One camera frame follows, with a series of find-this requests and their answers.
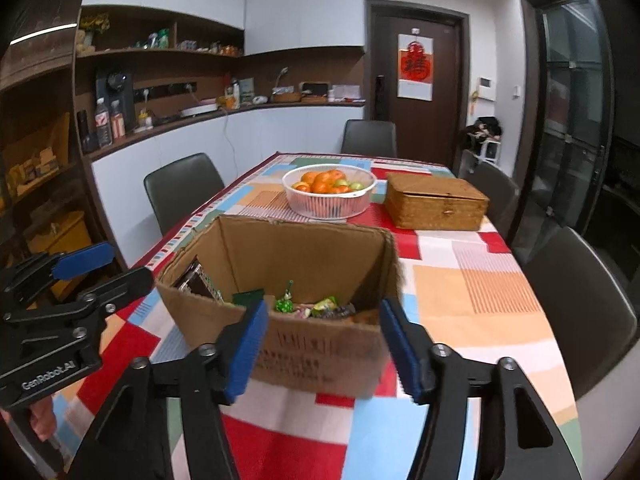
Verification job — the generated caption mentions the green lollipop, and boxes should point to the green lollipop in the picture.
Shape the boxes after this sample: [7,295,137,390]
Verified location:
[275,280,297,315]

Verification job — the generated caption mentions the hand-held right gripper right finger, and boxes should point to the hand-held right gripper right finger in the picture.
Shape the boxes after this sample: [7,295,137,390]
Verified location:
[379,297,583,480]

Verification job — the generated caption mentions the dark grey dining chair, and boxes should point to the dark grey dining chair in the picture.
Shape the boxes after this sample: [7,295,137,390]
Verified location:
[520,226,638,401]
[457,150,521,248]
[143,153,226,236]
[341,119,398,158]

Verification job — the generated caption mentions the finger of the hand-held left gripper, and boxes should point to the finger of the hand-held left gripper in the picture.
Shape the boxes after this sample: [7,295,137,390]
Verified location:
[0,266,155,376]
[0,241,116,306]

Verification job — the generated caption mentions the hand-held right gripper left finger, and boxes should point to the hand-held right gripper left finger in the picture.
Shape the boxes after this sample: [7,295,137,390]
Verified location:
[65,300,269,480]

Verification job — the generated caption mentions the red and white door poster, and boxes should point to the red and white door poster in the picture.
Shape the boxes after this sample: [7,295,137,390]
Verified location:
[397,33,435,101]

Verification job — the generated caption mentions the brown snack bag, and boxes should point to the brown snack bag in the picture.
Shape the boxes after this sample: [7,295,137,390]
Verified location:
[172,257,226,303]

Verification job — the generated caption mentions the yellow box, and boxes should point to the yellow box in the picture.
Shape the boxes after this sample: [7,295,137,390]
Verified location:
[27,210,96,301]

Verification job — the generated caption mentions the colourful patchwork tablecloth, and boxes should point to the colourful patchwork tablecloth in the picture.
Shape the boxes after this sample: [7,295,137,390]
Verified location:
[47,151,583,480]

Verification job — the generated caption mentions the dark brown door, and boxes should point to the dark brown door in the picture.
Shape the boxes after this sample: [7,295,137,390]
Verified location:
[365,0,471,168]

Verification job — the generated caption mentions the white power cable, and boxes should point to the white power cable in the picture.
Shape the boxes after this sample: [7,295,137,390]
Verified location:
[220,107,238,181]

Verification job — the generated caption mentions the pile of mixed fruits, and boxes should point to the pile of mixed fruits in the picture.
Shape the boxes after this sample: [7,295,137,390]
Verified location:
[291,170,366,196]

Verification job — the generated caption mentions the black water dispenser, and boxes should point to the black water dispenser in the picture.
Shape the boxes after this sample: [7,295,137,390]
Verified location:
[95,71,135,133]

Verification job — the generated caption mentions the white stool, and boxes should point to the white stool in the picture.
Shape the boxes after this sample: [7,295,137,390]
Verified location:
[472,137,501,166]

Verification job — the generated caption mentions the white plastic fruit basket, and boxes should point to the white plastic fruit basket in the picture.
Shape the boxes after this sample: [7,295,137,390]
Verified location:
[282,163,377,220]

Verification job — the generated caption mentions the green candy packet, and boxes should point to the green candy packet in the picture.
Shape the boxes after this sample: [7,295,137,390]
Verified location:
[310,296,341,318]

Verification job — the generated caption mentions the white base cabinets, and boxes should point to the white base cabinets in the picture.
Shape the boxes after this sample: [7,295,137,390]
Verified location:
[90,102,366,261]

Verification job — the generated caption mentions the sunflower bouquet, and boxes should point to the sunflower bouquet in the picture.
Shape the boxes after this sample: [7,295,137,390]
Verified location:
[79,12,111,33]

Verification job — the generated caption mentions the cardboard box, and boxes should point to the cardboard box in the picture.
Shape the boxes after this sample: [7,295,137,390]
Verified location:
[155,215,403,401]

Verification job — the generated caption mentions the black framed glass door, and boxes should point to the black framed glass door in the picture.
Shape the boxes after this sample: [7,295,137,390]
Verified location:
[520,0,618,261]

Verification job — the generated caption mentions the black flask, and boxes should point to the black flask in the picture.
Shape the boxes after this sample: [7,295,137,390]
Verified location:
[76,110,98,155]

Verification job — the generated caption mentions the person's left hand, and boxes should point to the person's left hand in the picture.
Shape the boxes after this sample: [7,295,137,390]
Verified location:
[27,397,58,438]

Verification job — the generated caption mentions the clear water bottle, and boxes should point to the clear water bottle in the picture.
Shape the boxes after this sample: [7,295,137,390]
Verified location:
[95,98,113,148]

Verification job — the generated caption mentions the wicker lidded box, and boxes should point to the wicker lidded box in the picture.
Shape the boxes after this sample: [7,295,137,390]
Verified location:
[384,172,490,232]

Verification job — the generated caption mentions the white wall cabinets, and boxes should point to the white wall cabinets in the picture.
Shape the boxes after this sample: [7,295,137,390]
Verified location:
[80,0,365,58]

